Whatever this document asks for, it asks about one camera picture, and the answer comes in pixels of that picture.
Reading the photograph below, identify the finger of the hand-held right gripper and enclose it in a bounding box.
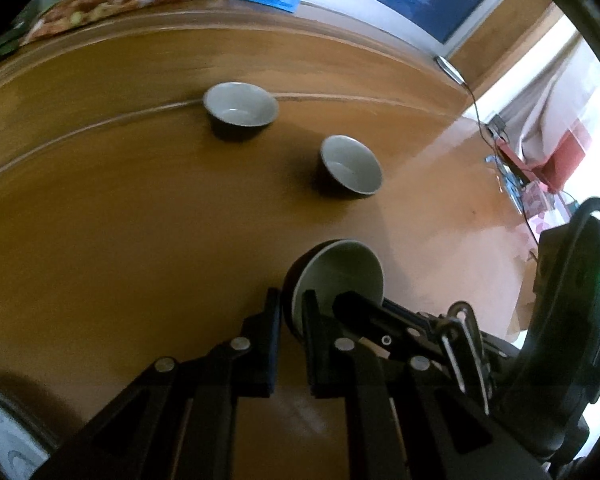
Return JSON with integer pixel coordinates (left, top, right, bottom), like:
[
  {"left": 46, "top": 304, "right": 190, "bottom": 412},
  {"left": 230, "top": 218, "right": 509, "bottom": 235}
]
[{"left": 332, "top": 291, "right": 446, "bottom": 361}]

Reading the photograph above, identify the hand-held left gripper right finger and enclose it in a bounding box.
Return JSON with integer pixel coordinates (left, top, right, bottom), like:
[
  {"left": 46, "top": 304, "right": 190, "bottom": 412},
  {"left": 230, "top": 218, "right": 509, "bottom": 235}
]
[{"left": 302, "top": 289, "right": 551, "bottom": 480}]

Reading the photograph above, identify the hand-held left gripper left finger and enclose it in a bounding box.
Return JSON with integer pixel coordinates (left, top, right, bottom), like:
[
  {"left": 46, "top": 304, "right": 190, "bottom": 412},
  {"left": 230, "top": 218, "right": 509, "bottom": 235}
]
[{"left": 32, "top": 287, "right": 282, "bottom": 480}]

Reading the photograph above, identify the small dark bowl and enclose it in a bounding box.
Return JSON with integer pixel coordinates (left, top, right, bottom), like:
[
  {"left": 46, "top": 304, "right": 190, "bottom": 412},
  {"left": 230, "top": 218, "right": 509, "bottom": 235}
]
[
  {"left": 312, "top": 135, "right": 383, "bottom": 198},
  {"left": 282, "top": 240, "right": 385, "bottom": 341},
  {"left": 202, "top": 81, "right": 280, "bottom": 142}
]

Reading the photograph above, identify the large blue patterned plate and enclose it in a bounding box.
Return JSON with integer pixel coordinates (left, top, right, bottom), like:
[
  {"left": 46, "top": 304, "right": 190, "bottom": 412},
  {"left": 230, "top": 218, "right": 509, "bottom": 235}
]
[{"left": 0, "top": 380, "right": 56, "bottom": 480}]

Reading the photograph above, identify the pink patterned box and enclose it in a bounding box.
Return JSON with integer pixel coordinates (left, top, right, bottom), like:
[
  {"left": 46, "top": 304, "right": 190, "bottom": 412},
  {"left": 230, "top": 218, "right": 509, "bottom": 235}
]
[{"left": 522, "top": 182, "right": 556, "bottom": 216}]

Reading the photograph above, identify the blue plastic item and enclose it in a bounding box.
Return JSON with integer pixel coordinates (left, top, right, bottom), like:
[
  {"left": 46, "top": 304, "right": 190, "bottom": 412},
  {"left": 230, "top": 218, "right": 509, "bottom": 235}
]
[{"left": 485, "top": 155, "right": 523, "bottom": 206}]

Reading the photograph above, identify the white curtain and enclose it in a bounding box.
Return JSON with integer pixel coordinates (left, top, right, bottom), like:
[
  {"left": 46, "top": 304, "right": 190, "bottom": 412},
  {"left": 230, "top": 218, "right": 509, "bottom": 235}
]
[{"left": 500, "top": 35, "right": 596, "bottom": 171}]

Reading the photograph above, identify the small white device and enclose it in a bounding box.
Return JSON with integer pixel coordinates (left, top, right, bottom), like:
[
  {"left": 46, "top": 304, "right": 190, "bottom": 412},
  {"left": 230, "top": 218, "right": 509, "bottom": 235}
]
[{"left": 434, "top": 55, "right": 465, "bottom": 86}]

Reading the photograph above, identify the red and green snack bag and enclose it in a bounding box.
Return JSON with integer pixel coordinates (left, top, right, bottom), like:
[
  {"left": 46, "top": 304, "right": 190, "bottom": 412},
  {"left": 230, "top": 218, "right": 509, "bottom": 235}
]
[{"left": 22, "top": 0, "right": 233, "bottom": 46}]

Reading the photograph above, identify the thick black cable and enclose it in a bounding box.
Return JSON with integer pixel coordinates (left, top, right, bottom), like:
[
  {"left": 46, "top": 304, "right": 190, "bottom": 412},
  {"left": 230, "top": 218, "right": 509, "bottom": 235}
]
[{"left": 562, "top": 197, "right": 600, "bottom": 281}]

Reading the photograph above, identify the thin black cable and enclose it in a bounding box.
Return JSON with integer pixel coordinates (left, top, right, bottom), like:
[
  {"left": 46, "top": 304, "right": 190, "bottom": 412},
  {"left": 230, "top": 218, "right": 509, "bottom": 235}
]
[{"left": 462, "top": 82, "right": 501, "bottom": 161}]

